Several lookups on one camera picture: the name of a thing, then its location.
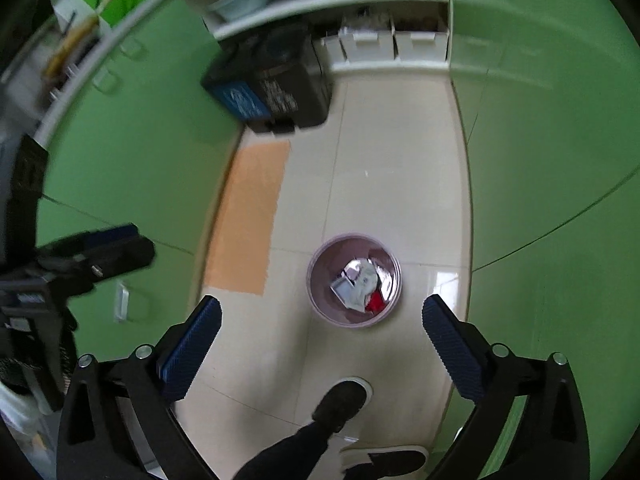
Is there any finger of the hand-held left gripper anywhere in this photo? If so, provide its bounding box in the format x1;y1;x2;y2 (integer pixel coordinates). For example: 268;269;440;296
35;224;142;262
37;237;157;292

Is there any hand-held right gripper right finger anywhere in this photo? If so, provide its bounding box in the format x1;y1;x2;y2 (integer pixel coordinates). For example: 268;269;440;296
421;294;591;480

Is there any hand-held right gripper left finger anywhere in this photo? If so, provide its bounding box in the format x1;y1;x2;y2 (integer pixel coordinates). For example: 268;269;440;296
56;295;223;480

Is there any beige paper packet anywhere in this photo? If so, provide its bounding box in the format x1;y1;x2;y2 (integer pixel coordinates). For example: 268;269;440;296
350;265;384;311

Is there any white plastic tray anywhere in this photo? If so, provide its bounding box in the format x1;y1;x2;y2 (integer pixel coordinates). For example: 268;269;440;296
330;272;359;307

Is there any pink trash bin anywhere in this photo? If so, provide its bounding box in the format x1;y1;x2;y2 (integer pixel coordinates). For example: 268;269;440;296
306;233;402;330

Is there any white socket plate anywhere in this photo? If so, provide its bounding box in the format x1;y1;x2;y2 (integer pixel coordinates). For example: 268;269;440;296
113;280;132;324

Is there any green cabinet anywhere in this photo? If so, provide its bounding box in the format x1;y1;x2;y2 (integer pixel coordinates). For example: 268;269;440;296
447;0;640;480
35;0;242;363

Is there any person's black shoe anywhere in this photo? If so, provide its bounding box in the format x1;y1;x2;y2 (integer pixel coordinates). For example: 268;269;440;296
312;377;374;434

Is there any orange floor mat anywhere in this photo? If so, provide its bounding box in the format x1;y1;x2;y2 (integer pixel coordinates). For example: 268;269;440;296
204;141;292;296

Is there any white soled black shoe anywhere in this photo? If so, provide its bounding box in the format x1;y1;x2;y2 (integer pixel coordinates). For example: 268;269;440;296
340;445;429;479

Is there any person's leg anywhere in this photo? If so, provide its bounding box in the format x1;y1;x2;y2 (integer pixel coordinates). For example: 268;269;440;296
235;419;332;480

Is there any black box appliance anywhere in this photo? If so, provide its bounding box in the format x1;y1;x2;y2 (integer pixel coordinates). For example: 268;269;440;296
201;25;334;134

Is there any white storage bin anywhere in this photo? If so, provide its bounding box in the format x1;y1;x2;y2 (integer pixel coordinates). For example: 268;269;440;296
322;30;394;64
393;30;449;62

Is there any yellow handled broom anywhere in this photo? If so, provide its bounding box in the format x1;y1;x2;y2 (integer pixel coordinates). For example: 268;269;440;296
45;0;135;81

